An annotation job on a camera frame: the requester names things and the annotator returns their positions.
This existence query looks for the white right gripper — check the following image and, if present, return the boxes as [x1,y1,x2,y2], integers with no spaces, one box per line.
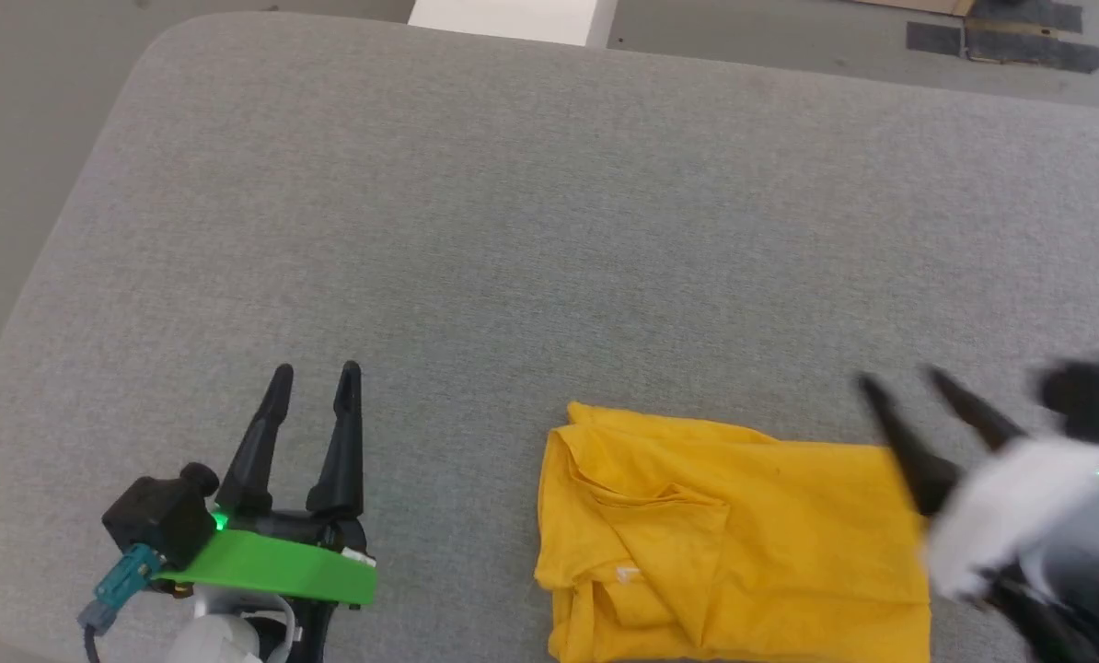
[855,364,1099,601]

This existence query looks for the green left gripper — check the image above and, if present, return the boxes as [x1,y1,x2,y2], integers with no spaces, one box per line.
[156,360,378,609]

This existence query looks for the yellow t-shirt garment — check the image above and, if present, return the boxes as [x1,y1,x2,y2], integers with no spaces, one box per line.
[533,401,933,663]

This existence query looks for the black floor tape patch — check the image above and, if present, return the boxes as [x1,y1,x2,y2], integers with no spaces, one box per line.
[907,0,1099,75]

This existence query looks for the white box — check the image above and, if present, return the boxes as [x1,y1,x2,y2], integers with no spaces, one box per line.
[409,0,618,48]

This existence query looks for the teal cable connector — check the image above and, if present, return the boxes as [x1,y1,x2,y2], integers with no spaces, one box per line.
[78,543,160,636]

